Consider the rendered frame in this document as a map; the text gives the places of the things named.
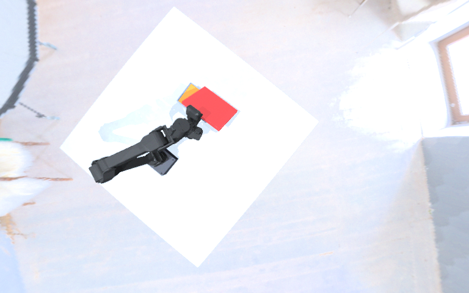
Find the red square lid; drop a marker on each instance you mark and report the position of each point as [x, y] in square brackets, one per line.
[216, 112]

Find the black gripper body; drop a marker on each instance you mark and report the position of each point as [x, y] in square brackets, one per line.
[192, 113]

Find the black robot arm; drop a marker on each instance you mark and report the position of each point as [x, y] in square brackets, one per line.
[106, 168]

